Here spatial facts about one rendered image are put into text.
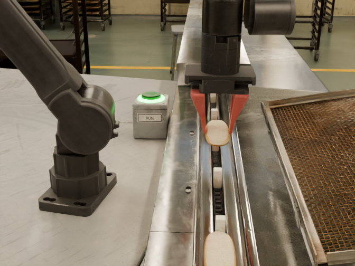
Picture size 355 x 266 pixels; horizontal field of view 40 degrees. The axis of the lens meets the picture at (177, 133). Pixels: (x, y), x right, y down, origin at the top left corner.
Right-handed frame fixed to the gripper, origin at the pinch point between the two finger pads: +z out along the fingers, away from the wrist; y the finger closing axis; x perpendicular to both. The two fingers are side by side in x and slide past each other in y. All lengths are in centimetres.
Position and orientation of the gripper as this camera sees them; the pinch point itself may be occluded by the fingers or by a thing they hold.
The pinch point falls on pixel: (217, 127)
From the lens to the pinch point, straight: 75.7
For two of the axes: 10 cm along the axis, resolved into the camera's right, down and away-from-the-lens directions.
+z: -0.1, 9.3, 3.8
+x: 0.5, -3.7, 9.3
